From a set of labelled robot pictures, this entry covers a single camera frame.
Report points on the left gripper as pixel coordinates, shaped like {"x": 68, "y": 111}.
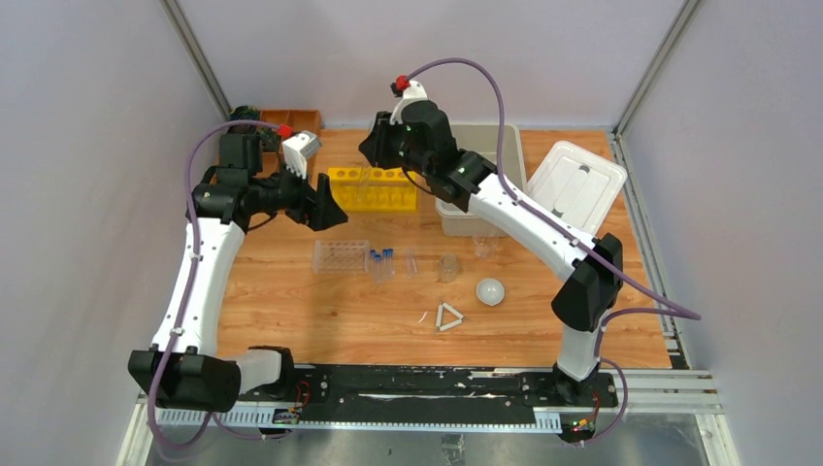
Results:
{"x": 312, "y": 202}

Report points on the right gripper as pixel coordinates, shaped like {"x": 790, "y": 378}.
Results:
{"x": 375, "y": 148}

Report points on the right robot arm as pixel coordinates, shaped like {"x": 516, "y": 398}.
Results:
{"x": 589, "y": 268}

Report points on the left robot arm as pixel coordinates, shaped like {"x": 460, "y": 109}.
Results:
{"x": 180, "y": 368}

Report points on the yellow test tube rack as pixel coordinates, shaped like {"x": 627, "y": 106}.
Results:
{"x": 372, "y": 190}

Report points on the clear plastic tube rack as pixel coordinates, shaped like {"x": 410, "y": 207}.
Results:
{"x": 340, "y": 257}

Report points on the wooden compartment tray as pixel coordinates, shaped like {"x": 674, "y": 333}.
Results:
{"x": 298, "y": 120}

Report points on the grey plastic bin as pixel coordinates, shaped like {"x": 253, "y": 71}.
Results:
{"x": 482, "y": 138}

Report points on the small glass flask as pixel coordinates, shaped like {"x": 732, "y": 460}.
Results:
{"x": 448, "y": 268}

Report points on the white clay triangle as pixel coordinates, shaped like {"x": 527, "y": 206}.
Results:
{"x": 448, "y": 317}

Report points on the white porcelain dish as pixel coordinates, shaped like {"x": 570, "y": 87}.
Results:
{"x": 490, "y": 292}

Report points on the white bin lid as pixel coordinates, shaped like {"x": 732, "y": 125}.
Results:
{"x": 577, "y": 185}

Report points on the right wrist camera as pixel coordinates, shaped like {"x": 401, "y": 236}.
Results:
{"x": 408, "y": 91}

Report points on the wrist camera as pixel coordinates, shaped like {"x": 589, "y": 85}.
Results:
{"x": 408, "y": 91}
{"x": 298, "y": 150}

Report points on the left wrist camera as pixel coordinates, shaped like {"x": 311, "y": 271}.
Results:
{"x": 298, "y": 150}

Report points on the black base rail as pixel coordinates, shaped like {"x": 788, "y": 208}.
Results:
{"x": 434, "y": 395}

